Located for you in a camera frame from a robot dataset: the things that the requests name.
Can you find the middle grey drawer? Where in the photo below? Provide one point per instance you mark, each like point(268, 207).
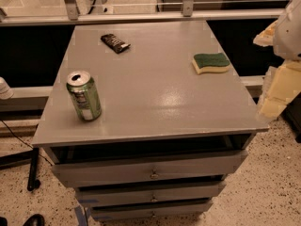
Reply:
point(157, 194)

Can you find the top grey drawer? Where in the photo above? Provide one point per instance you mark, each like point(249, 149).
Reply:
point(150, 169)

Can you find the green soda can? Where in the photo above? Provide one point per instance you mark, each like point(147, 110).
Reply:
point(84, 95)

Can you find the grey drawer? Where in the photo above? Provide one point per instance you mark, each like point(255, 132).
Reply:
point(157, 194)
point(150, 169)
point(151, 209)

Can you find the green and yellow sponge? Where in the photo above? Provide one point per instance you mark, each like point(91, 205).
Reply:
point(210, 63)

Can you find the black shoe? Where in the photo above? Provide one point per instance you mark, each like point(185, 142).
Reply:
point(35, 220)

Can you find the black stand leg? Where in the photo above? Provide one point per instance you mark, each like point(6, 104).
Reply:
point(18, 159)

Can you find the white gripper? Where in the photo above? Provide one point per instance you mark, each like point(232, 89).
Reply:
point(289, 35)

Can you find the grey drawer cabinet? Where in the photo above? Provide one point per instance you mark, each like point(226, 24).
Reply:
point(153, 102)

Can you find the metal railing frame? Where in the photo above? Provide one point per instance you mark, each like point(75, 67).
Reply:
point(49, 12)

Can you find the black snack packet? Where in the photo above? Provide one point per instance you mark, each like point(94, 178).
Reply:
point(113, 42)

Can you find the white bottle at left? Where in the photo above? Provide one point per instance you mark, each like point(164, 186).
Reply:
point(5, 90)

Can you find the bottom grey drawer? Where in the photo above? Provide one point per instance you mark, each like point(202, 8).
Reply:
point(151, 209)

